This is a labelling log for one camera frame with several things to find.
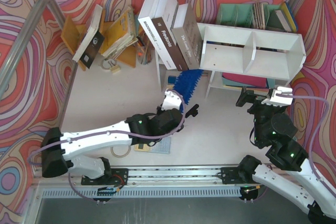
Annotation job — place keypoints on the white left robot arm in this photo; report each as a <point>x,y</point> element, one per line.
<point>65,152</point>

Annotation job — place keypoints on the white bookshelf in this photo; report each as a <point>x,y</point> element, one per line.
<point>250,52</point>

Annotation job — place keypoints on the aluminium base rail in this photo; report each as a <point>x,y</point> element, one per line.
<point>168,182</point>

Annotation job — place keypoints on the blue microfiber duster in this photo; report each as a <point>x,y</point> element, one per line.
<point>186,83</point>

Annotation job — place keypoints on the small brass padlock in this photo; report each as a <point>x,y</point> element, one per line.
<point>110,65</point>

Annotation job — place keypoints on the yellow worn books stack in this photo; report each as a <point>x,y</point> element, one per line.
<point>119,35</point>

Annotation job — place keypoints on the blue eraser block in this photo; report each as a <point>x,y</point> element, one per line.
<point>171,79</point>

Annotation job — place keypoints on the yellow wooden book rack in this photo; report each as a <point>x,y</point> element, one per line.
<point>71,32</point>

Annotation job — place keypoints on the clear pencil cup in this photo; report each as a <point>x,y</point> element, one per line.
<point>144,47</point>

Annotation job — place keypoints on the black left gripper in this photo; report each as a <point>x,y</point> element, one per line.
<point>182,116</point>

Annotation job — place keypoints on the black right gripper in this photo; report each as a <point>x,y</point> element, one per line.
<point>252,97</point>

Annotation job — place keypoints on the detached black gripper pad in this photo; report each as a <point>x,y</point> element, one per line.
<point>192,111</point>

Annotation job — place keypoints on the coloured paper sheets stack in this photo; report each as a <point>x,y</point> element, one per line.
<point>250,82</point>

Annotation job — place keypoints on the black and white leaning book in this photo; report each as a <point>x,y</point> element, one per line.
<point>90,39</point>

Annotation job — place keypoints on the grey Lonely Ones book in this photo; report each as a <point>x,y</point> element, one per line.
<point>187,35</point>

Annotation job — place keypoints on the mint green file organizer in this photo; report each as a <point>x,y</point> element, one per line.
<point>256,16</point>

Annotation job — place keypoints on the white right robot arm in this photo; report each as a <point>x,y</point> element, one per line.
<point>274,129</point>

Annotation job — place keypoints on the brown Fredonia book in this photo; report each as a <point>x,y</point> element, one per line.
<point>163,22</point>

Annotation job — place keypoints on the yellow and blue calculator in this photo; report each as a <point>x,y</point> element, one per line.
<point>161,147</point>

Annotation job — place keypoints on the small white side shelf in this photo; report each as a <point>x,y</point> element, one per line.
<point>163,73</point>

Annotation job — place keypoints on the blue yellow book in organizer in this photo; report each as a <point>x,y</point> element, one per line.
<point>285,10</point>

